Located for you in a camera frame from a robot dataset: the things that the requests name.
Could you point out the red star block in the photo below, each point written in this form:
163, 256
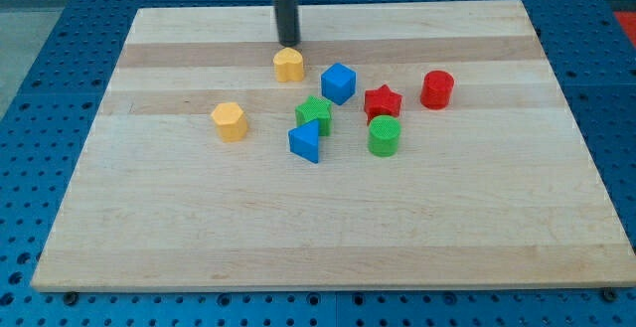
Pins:
381, 101

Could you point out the blue triangle block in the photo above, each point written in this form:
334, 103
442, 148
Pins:
304, 141

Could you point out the light wooden board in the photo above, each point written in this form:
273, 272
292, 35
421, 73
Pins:
495, 191

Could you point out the green cylinder block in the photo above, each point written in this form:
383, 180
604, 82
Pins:
384, 135

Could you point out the yellow hexagon block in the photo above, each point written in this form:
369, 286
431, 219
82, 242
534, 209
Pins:
230, 121

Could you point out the red cylinder block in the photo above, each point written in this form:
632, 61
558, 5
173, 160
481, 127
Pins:
437, 88

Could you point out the green star block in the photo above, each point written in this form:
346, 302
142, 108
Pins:
315, 108

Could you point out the blue cube block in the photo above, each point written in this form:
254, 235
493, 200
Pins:
338, 83

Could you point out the yellow heart block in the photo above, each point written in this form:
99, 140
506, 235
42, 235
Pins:
288, 65

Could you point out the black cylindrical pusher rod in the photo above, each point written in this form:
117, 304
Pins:
287, 22

